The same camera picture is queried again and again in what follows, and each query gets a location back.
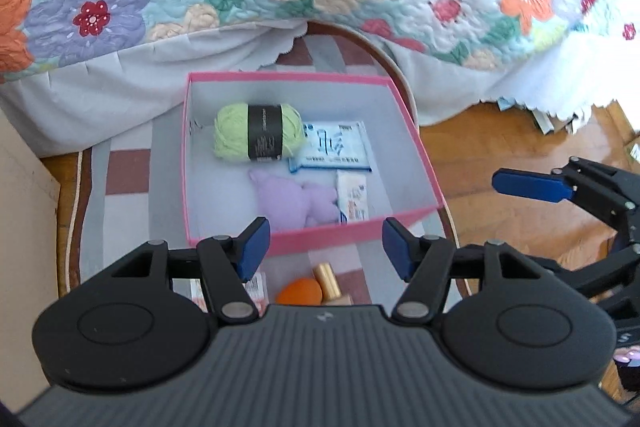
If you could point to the pink cardboard box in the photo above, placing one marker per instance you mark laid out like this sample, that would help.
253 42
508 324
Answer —
219 198

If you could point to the papers under bed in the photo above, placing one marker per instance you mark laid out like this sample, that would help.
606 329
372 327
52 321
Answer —
548 123

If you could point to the purple plush toy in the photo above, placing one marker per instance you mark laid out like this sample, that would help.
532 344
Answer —
291 206

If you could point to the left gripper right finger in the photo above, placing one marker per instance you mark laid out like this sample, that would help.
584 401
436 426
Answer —
424 264

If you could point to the orange makeup sponge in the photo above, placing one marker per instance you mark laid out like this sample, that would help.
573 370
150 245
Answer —
301 292

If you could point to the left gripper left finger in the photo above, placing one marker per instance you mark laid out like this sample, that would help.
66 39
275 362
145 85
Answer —
226 264

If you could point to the green yarn ball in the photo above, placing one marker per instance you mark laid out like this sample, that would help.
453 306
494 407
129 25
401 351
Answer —
244 132

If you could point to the person's right hand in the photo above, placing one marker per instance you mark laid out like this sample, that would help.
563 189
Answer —
627 356

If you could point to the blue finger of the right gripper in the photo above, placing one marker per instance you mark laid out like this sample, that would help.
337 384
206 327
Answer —
607 193
591 280

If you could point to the white tissue pack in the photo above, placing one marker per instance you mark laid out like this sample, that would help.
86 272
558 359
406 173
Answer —
352 196

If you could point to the foundation bottle gold cap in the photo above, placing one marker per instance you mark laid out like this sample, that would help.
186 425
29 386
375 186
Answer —
331 290

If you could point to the blue wet wipes pack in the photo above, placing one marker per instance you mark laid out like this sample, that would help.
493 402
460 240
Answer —
333 145

